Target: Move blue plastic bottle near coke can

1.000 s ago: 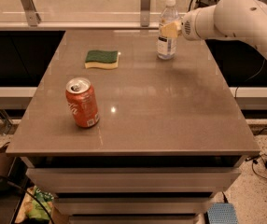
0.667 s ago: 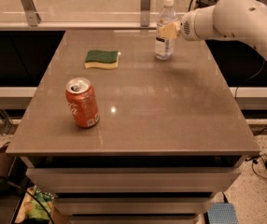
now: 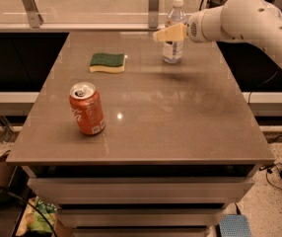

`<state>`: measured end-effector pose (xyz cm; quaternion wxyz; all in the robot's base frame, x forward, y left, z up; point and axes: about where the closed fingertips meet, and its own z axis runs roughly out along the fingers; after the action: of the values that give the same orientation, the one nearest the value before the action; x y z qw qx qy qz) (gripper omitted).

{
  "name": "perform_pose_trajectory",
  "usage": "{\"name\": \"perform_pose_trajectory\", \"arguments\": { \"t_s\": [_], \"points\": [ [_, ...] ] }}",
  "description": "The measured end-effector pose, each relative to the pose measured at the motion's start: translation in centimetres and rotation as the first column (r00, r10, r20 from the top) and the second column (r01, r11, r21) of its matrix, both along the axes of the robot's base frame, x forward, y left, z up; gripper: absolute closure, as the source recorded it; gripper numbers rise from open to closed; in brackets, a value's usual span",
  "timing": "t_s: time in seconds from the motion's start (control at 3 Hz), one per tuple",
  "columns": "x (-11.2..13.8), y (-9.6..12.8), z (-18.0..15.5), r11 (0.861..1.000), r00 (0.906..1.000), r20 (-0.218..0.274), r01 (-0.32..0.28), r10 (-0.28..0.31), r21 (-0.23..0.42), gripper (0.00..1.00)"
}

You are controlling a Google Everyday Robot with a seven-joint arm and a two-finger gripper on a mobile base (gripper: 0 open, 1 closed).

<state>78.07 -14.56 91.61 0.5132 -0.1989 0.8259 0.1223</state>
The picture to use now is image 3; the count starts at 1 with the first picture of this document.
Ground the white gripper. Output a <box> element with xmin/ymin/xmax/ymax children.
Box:
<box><xmin>153</xmin><ymin>7</ymin><xmax>225</xmax><ymax>42</ymax></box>

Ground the clear plastic water bottle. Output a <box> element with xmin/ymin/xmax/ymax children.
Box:
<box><xmin>163</xmin><ymin>0</ymin><xmax>187</xmax><ymax>64</ymax></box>

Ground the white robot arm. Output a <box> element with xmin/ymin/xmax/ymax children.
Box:
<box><xmin>153</xmin><ymin>0</ymin><xmax>282</xmax><ymax>69</ymax></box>

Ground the red coke can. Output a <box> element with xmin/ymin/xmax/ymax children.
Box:
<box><xmin>69</xmin><ymin>82</ymin><xmax>105</xmax><ymax>135</ymax></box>

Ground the green yellow sponge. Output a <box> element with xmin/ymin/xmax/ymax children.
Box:
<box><xmin>90</xmin><ymin>53</ymin><xmax>125</xmax><ymax>73</ymax></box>

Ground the grey drawer cabinet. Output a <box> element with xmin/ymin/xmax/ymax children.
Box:
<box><xmin>8</xmin><ymin>32</ymin><xmax>274</xmax><ymax>237</ymax></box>

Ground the blue perforated box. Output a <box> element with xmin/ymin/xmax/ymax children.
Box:
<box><xmin>219</xmin><ymin>214</ymin><xmax>251</xmax><ymax>237</ymax></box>

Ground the green snack bag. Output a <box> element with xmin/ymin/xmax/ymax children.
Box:
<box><xmin>15</xmin><ymin>197</ymin><xmax>57</xmax><ymax>237</ymax></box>

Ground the middle metal railing bracket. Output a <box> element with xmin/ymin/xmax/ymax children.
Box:
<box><xmin>148</xmin><ymin>0</ymin><xmax>160</xmax><ymax>29</ymax></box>

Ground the left metal railing bracket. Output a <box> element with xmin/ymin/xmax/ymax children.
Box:
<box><xmin>22</xmin><ymin>0</ymin><xmax>43</xmax><ymax>29</ymax></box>

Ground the black cable on floor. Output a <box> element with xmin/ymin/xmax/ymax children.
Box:
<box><xmin>258</xmin><ymin>163</ymin><xmax>282</xmax><ymax>204</ymax></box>

